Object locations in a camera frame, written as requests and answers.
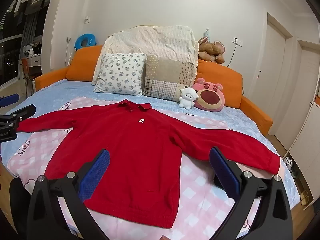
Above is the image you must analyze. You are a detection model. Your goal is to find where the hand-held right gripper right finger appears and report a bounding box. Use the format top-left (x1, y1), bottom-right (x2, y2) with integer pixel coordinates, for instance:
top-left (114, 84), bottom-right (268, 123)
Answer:
top-left (209, 147), bottom-right (293, 240)

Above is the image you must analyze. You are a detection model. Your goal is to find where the dark rounded object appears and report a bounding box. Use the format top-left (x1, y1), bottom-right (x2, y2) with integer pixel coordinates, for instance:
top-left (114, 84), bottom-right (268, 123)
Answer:
top-left (9, 177), bottom-right (33, 232)

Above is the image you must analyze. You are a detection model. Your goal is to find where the white door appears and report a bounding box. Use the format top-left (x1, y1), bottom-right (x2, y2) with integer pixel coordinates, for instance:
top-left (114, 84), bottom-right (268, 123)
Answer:
top-left (259, 12), bottom-right (292, 122)
top-left (287, 39), bottom-right (320, 133)

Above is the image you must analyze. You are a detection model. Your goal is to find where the beige patchwork pillow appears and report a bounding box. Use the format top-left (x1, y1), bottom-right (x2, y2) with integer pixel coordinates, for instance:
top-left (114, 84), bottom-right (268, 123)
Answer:
top-left (142, 55), bottom-right (198, 102)

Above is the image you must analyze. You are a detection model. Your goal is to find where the pink bear plush cushion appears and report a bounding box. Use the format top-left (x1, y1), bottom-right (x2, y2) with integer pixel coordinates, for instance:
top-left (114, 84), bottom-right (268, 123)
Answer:
top-left (194, 77), bottom-right (225, 112)

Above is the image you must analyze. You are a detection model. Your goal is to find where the orange wooden chair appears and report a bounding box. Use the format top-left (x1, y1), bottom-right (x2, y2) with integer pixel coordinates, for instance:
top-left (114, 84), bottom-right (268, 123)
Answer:
top-left (21, 58), bottom-right (36, 98)

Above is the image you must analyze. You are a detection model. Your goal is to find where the pink checked cartoon blanket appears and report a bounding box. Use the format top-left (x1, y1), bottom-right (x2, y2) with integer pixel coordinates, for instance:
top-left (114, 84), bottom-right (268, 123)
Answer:
top-left (7, 97), bottom-right (284, 240)

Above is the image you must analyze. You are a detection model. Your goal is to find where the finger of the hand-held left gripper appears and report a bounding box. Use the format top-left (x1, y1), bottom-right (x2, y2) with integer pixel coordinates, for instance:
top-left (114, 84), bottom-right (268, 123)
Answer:
top-left (0, 94), bottom-right (19, 107)
top-left (0, 104), bottom-right (37, 128)

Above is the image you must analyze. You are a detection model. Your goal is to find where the blue inflatable ring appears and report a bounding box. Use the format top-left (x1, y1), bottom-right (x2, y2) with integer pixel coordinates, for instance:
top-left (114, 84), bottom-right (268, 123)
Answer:
top-left (74, 33), bottom-right (97, 50)

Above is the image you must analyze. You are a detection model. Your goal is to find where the orange bed frame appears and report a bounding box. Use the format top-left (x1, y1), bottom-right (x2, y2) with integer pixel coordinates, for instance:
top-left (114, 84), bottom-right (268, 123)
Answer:
top-left (34, 44), bottom-right (273, 137)

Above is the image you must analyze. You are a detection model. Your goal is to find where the white floral pillow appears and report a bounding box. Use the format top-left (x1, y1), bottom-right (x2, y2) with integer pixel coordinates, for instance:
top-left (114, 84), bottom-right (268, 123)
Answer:
top-left (93, 53), bottom-right (147, 96)

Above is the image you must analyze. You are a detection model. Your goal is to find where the white desk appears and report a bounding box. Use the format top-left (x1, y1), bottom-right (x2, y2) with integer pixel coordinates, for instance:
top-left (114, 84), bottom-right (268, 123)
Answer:
top-left (24, 44), bottom-right (43, 80)

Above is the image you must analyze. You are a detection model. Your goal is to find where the white lamb plush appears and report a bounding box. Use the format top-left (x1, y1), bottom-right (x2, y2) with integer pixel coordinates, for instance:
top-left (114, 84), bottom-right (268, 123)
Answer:
top-left (178, 85), bottom-right (199, 110)

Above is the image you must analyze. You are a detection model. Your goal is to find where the white standing rack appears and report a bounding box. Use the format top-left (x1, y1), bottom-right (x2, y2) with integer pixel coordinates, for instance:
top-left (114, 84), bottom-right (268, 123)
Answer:
top-left (65, 37), bottom-right (74, 67)

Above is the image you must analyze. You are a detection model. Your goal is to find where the black power cable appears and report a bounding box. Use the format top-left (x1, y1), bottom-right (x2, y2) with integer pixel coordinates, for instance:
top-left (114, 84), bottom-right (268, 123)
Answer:
top-left (226, 40), bottom-right (237, 67)

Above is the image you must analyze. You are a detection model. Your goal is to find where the brown plush bear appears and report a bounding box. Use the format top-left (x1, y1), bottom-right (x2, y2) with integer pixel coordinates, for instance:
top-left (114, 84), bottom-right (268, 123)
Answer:
top-left (198, 37), bottom-right (225, 64)

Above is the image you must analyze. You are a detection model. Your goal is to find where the white cabinet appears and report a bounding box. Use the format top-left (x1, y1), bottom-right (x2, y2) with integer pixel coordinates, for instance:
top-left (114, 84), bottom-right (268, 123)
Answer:
top-left (282, 100), bottom-right (320, 205)

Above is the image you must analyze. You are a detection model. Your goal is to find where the cream quilt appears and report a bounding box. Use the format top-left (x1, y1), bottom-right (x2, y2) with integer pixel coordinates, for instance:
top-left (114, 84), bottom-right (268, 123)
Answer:
top-left (92, 25), bottom-right (199, 85)

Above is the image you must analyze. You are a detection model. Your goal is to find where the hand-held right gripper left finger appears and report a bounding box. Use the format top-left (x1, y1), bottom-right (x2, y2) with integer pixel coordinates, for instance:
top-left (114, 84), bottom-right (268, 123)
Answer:
top-left (26, 149), bottom-right (112, 240)

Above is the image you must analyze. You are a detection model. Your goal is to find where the red sweater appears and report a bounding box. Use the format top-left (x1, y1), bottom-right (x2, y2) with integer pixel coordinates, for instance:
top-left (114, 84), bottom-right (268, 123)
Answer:
top-left (16, 99), bottom-right (281, 229)

